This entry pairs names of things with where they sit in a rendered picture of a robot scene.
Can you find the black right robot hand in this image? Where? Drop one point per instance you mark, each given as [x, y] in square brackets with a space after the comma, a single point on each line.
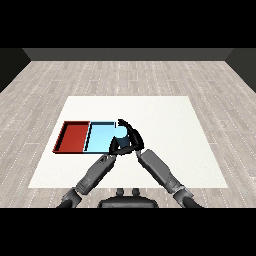
[137, 138]

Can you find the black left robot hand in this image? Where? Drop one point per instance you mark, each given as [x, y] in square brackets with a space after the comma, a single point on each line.
[113, 149]

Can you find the small blue can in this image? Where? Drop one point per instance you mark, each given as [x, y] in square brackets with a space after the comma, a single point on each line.
[121, 134]

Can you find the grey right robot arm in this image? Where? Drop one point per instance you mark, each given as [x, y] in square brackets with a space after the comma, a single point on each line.
[161, 171]

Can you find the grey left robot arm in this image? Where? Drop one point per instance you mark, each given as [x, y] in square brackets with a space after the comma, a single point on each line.
[95, 173]

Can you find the light blue shallow open box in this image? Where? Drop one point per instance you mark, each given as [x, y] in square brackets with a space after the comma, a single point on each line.
[99, 137]

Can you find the red shallow open box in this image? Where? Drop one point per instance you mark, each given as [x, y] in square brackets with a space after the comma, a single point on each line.
[74, 136]

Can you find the dark grey robot body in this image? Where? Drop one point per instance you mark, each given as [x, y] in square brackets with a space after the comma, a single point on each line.
[128, 202]

